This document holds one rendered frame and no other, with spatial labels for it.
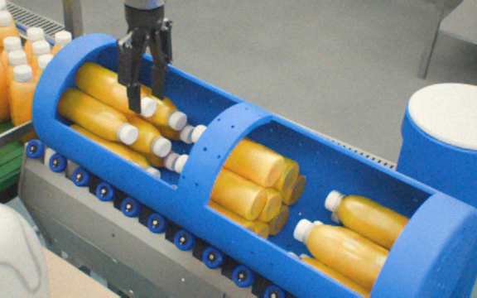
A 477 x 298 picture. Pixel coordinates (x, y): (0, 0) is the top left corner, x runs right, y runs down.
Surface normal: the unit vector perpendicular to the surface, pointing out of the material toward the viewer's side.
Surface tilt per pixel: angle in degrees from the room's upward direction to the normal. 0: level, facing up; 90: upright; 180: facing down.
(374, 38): 0
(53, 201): 71
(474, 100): 0
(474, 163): 90
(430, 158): 90
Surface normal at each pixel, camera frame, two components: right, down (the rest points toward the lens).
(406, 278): -0.44, -0.15
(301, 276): -0.62, 0.47
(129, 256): -0.55, 0.15
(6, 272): 0.73, 0.16
